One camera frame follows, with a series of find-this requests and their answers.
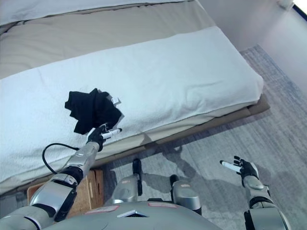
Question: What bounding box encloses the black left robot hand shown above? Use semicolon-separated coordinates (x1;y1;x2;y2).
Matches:
86;123;123;151

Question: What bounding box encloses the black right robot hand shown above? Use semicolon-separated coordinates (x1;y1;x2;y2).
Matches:
219;155;260;183

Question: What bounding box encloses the black garment with white tag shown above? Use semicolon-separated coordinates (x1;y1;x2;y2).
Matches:
64;88;125;135

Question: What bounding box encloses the white folded bed sheet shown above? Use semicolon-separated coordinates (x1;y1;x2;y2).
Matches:
0;0;195;27

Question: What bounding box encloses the grey striped rug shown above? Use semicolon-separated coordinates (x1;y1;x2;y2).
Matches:
0;44;307;230

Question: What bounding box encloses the wooden bedside box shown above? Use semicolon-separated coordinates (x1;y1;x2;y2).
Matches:
27;169;104;216

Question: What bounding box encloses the silver left robot leg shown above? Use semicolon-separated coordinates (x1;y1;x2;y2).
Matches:
111;158;143;204

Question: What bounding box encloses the silver robot leg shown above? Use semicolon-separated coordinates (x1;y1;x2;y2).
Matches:
169;174;201;215
111;158;143;204

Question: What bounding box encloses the silver right robot leg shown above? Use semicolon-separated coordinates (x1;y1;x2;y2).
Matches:
169;174;201;215

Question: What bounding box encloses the white fleece blanket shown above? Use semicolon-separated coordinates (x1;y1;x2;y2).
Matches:
0;25;264;190

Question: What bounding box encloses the grey robot torso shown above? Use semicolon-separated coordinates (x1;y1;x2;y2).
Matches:
45;201;248;230

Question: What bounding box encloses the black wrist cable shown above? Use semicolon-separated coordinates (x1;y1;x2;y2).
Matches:
42;143;80;174

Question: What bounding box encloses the brown bed platform frame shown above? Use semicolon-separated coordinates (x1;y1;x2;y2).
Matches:
0;92;271;199

